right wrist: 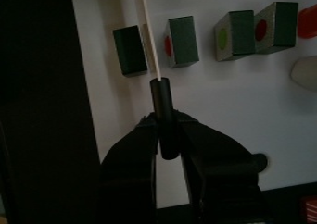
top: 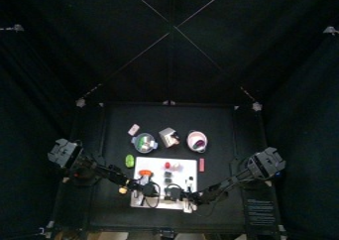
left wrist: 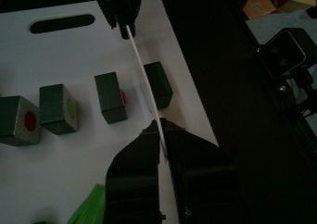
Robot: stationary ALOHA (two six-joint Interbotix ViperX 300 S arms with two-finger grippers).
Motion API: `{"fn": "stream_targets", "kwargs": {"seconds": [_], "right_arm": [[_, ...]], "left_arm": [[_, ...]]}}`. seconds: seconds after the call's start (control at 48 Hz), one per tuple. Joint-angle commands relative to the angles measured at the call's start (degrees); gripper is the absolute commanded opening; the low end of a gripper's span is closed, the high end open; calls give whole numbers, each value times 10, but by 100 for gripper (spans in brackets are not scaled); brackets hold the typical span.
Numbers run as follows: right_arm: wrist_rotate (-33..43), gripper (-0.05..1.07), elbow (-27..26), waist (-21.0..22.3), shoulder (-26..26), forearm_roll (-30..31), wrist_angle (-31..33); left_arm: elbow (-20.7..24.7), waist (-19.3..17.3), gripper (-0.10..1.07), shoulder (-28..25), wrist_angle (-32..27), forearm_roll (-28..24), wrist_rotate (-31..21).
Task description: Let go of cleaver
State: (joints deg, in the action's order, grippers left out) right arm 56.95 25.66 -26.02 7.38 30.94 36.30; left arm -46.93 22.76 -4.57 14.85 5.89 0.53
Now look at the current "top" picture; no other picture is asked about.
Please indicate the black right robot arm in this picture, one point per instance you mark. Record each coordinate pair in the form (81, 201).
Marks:
(248, 174)

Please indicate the red pink toy stick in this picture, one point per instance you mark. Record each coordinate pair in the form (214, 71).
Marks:
(202, 164)

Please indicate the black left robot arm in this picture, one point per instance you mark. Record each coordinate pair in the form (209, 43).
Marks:
(89, 169)

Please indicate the small dark toy piece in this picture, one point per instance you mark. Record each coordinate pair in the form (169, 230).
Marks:
(169, 180)
(168, 174)

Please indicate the small pink box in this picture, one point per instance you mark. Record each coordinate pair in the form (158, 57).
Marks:
(134, 129)

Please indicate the grey frame corner clamp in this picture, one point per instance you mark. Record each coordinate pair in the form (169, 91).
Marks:
(17, 28)
(330, 30)
(257, 106)
(81, 102)

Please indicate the white pink toy piece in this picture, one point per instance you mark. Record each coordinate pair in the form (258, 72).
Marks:
(177, 166)

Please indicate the yellow toy piece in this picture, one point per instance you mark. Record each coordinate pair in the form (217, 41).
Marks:
(124, 190)

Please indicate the green toy pepper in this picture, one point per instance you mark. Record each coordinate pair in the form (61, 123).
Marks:
(130, 160)

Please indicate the purple toy eggplant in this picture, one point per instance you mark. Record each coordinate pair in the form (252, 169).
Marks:
(200, 143)

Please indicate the orange toy carrot slice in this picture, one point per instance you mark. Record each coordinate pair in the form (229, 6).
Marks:
(145, 173)

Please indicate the grey white toy box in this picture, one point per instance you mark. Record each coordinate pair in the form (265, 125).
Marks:
(169, 137)

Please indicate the white cutting board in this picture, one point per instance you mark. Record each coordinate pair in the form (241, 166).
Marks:
(181, 171)

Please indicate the pink toy bowl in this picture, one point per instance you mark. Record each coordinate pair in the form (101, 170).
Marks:
(196, 139)

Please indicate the grey frame middle clamp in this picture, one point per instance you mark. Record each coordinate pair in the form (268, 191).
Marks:
(169, 102)

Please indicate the red toy strawberry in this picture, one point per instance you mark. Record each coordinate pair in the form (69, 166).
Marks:
(168, 165)

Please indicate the grey toy pot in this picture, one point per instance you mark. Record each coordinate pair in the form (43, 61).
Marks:
(145, 143)

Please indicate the green toy vegetable in pot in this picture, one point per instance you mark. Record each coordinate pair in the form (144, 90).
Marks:
(141, 144)

